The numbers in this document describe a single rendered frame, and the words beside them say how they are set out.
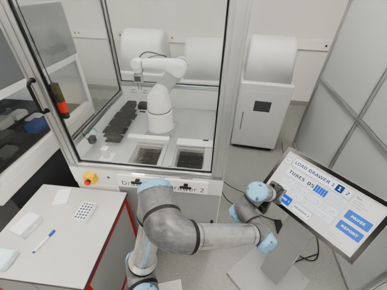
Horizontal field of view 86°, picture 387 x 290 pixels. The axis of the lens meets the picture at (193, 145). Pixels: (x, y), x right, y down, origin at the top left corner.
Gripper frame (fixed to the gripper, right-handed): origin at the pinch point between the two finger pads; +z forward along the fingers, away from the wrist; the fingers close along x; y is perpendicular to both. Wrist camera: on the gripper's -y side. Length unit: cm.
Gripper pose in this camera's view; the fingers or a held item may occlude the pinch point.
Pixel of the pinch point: (277, 198)
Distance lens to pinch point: 119.4
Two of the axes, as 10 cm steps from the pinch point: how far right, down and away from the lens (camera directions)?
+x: -6.0, -5.2, 6.1
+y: 5.4, -8.2, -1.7
